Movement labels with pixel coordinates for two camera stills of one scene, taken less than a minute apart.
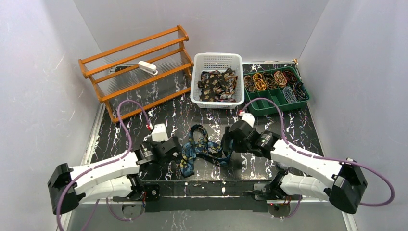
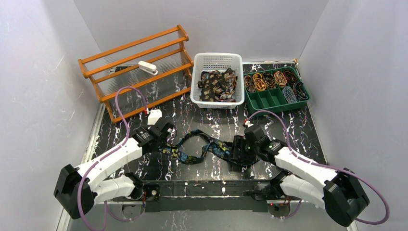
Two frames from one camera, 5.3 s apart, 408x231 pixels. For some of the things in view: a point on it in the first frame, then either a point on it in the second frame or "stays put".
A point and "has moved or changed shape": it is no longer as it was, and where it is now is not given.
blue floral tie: x=204 y=147 has moved or changed shape
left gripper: x=173 y=147 → x=164 y=136
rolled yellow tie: x=260 y=83 stays put
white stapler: x=148 y=67 stays put
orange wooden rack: x=138 y=76 stays put
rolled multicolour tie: x=249 y=83 stays put
